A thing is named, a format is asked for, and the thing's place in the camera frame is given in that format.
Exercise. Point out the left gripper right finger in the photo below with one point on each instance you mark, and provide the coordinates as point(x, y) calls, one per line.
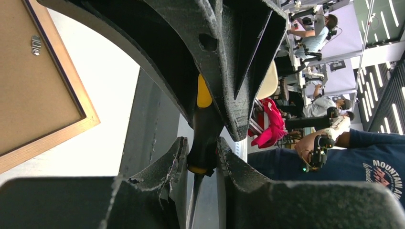
point(249, 200)

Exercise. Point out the person in navy shirt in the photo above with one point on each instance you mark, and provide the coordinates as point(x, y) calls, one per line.
point(361, 156)

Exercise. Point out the seated person light shirt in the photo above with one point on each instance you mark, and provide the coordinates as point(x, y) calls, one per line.
point(312, 41)

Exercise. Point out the red pink cloth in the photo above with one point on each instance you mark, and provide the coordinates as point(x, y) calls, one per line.
point(270, 119)

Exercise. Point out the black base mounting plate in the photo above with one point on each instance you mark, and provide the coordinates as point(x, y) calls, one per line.
point(152, 127)

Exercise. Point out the blue wooden photo frame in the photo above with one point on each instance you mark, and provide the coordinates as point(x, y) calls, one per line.
point(43, 102)

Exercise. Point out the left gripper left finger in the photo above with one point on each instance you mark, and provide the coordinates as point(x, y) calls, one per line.
point(154, 198)

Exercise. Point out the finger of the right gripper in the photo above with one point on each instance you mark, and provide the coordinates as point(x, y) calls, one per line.
point(147, 38)
point(247, 35)

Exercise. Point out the yellow black screwdriver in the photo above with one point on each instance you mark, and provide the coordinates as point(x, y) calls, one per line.
point(201, 159)

